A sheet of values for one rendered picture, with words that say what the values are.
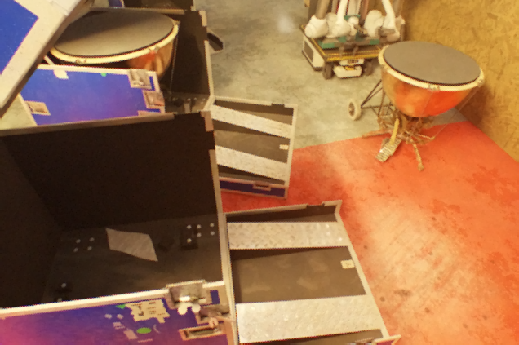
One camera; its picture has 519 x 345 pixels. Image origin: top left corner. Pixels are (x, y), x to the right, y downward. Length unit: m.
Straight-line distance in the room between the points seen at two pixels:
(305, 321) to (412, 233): 0.99
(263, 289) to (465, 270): 1.24
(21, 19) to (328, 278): 1.91
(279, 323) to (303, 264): 0.43
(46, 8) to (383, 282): 2.05
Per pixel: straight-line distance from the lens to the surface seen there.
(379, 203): 2.54
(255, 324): 1.81
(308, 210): 2.27
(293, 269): 2.09
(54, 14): 0.50
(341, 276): 2.12
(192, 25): 2.93
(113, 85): 2.16
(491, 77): 3.49
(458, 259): 2.47
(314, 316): 1.91
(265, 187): 2.36
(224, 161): 2.53
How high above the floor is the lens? 1.85
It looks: 42 degrees down
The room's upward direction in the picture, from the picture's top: straight up
